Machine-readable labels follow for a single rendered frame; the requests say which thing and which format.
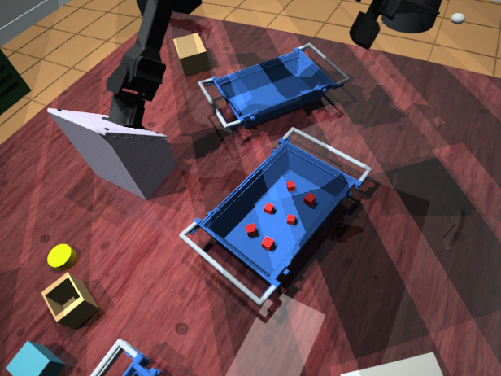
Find white wire bar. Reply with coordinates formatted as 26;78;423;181
98;341;162;376

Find yellow short cylinder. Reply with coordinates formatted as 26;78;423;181
47;244;76;270

